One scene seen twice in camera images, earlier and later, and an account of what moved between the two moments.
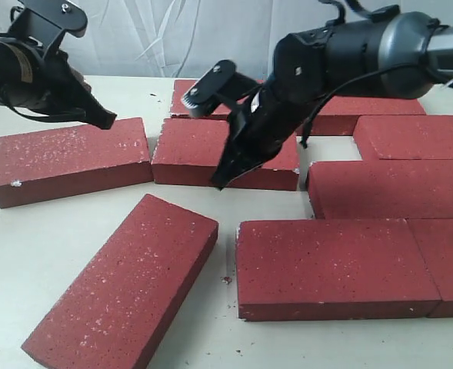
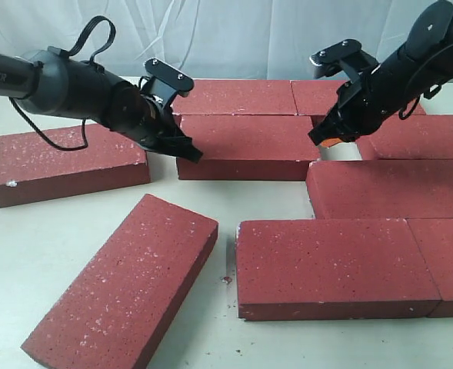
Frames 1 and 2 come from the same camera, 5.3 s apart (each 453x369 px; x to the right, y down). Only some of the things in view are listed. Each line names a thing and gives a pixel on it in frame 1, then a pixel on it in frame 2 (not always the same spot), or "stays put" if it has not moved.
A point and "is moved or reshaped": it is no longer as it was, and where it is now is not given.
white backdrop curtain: [184, 38] stays put
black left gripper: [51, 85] to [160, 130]
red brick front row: [298, 269] stays put
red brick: [36, 166] stays put
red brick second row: [190, 151] is moved or reshaped
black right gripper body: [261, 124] to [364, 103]
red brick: [446, 246] stays put
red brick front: [118, 313] stays put
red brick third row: [389, 189] stays put
